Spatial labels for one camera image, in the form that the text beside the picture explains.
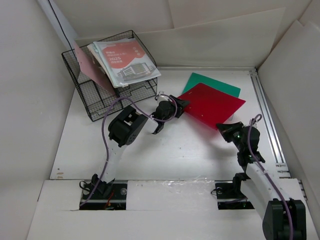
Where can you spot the pink paper folder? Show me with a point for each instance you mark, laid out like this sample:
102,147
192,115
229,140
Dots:
91,70

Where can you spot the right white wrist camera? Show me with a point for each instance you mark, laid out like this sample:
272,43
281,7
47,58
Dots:
253,123

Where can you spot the red plastic folder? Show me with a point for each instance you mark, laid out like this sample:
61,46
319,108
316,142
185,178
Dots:
210,106

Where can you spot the green plastic folder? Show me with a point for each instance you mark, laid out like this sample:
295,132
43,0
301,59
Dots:
196,78

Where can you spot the aluminium rail right side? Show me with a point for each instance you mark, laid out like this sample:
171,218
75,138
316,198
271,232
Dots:
274,142

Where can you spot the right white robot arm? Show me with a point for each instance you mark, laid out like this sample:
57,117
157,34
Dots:
283,218

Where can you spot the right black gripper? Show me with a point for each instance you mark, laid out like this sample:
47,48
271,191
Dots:
227,129

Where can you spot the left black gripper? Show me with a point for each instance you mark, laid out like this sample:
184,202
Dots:
181,105

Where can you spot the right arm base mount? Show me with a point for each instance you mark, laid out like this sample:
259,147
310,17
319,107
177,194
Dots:
229,195

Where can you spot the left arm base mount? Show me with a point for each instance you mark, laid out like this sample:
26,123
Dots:
107,196

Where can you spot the clear sleeve map brochure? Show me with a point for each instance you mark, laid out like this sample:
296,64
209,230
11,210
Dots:
98,60

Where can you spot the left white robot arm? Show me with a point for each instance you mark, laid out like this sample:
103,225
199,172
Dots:
123,131

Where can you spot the clear sleeve orange 2025 brochure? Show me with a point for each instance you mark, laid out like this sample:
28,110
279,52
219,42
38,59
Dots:
125,61

